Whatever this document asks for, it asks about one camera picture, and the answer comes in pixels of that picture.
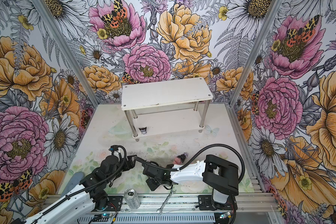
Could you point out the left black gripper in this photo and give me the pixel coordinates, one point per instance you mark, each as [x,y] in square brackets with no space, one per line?
[124,161]

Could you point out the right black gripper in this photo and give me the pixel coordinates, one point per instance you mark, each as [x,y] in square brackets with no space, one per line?
[152,186]

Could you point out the black white kuromi toy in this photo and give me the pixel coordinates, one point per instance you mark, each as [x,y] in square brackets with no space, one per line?
[143,130]

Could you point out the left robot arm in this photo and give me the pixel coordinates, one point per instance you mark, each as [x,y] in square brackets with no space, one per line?
[89,195]

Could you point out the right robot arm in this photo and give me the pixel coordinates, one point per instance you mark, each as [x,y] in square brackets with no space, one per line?
[221,175]

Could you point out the white two-tier shelf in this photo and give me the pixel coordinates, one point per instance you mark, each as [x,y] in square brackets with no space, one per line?
[166,93]

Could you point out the silver wrench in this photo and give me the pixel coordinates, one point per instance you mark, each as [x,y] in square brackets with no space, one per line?
[159,211]

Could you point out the pink pig toy upper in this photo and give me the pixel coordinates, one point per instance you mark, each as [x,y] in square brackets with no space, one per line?
[177,161]

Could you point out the black purple kuromi toy back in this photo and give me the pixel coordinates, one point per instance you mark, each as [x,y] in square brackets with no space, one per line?
[183,157]

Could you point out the silver drink can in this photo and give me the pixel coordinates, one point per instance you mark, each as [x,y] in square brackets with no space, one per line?
[132,199]

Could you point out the blue grey sponge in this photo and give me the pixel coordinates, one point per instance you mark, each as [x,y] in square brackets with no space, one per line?
[75,180]

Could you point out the green circuit board left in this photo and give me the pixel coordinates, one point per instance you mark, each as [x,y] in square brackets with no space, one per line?
[106,217]

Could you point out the green circuit board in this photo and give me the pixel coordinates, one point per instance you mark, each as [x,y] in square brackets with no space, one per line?
[106,217]
[225,215]

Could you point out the green circuit board right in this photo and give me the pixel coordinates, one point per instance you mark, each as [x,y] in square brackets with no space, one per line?
[225,215]

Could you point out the aluminium front rail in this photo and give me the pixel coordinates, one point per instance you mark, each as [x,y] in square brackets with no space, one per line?
[187,203]

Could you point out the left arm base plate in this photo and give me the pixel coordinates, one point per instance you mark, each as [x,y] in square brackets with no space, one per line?
[113,203]

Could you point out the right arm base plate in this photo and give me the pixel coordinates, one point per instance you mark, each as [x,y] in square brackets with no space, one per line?
[206,203]

